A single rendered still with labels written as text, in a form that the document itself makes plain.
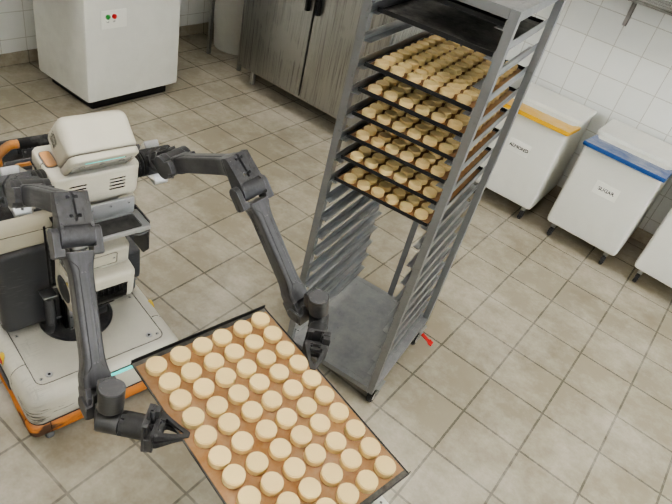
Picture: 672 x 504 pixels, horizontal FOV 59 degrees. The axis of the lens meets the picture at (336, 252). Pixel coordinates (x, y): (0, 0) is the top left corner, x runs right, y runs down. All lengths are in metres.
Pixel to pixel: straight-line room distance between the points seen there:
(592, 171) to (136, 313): 2.97
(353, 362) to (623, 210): 2.23
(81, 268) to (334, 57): 3.52
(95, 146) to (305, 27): 3.19
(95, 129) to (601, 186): 3.26
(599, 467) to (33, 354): 2.52
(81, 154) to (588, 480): 2.50
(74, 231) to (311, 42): 3.59
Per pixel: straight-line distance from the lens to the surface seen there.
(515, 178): 4.45
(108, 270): 2.21
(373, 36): 2.10
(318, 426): 1.48
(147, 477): 2.55
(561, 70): 4.88
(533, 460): 3.03
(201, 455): 1.42
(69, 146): 1.84
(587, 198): 4.33
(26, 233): 2.35
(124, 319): 2.67
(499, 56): 1.88
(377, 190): 2.24
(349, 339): 2.91
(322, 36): 4.74
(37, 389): 2.47
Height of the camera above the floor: 2.20
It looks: 37 degrees down
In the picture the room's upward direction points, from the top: 15 degrees clockwise
